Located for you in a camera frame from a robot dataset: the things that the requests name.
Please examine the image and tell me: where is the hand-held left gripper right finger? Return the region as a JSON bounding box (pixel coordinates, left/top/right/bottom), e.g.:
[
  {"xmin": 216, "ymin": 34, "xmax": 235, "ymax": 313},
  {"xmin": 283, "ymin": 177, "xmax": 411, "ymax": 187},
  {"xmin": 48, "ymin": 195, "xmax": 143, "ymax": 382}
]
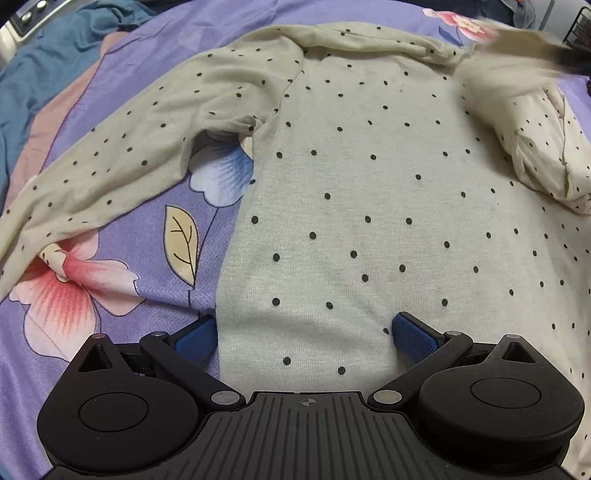
[{"xmin": 368, "ymin": 311, "xmax": 551, "ymax": 411}]

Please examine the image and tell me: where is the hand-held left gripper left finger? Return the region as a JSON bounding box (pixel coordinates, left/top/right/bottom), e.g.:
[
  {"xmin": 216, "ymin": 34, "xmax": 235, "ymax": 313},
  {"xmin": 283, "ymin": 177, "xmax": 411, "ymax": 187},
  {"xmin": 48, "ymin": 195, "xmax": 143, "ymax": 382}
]
[{"xmin": 71, "ymin": 316, "xmax": 246, "ymax": 411}]

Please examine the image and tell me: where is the cream polka dot shirt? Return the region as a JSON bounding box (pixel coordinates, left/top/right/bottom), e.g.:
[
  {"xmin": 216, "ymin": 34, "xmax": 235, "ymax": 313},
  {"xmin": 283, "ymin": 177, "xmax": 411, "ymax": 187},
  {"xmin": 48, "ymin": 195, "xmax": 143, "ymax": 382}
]
[{"xmin": 0, "ymin": 21, "xmax": 591, "ymax": 480}]

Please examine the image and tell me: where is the purple floral bed sheet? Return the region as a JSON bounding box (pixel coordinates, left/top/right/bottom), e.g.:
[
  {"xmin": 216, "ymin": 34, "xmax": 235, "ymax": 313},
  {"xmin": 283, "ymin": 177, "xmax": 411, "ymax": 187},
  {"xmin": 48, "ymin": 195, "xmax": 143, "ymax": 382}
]
[{"xmin": 0, "ymin": 0, "xmax": 591, "ymax": 480}]

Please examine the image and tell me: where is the teal blue quilt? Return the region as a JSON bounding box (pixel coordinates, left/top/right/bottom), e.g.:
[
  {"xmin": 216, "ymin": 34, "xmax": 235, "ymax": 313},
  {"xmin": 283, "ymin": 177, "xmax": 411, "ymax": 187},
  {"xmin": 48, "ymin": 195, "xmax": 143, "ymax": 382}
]
[{"xmin": 0, "ymin": 0, "xmax": 155, "ymax": 204}]

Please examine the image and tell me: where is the dark grey cloth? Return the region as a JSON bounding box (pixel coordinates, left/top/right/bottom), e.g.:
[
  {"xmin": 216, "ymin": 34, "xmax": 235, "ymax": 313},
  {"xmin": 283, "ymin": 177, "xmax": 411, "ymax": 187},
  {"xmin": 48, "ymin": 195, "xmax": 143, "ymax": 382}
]
[{"xmin": 475, "ymin": 0, "xmax": 564, "ymax": 29}]

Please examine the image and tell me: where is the silver appliance with knobs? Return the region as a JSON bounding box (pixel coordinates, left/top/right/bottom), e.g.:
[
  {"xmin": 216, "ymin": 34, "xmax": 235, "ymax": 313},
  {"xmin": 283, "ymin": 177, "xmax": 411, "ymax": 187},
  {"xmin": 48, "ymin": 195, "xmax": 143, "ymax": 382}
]
[{"xmin": 0, "ymin": 0, "xmax": 70, "ymax": 51}]

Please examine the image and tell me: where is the black wire basket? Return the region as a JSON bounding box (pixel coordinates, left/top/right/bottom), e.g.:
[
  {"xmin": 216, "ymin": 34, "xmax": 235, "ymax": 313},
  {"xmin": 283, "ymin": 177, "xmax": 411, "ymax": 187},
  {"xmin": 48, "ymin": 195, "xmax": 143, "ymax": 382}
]
[{"xmin": 563, "ymin": 8, "xmax": 591, "ymax": 49}]

